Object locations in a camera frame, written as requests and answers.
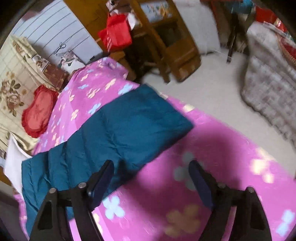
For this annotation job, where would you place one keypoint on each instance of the pink floral hanging blanket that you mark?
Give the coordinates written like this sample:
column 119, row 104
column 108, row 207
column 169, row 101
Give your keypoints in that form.
column 269, row 85

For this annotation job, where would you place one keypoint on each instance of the cream rose-print folded quilt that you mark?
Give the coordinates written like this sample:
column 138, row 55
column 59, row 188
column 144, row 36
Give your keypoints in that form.
column 23, row 70

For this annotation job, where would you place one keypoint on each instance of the red shopping bag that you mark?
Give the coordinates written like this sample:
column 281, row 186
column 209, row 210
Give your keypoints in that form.
column 116, row 36

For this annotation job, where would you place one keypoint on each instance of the white pillow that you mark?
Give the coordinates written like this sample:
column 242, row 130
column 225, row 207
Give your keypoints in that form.
column 13, row 164

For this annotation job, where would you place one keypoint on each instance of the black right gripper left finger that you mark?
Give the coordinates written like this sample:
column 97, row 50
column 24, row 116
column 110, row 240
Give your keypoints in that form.
column 51, row 222

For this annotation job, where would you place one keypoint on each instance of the red heart-shaped cushion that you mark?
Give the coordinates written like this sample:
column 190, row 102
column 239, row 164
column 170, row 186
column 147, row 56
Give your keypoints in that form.
column 36, row 117

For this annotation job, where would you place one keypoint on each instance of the dark teal down jacket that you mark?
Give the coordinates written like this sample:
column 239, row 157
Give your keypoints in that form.
column 131, row 131

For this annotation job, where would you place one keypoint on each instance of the wooden shelf rack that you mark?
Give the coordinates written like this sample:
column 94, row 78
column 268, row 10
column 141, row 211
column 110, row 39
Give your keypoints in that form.
column 166, row 35

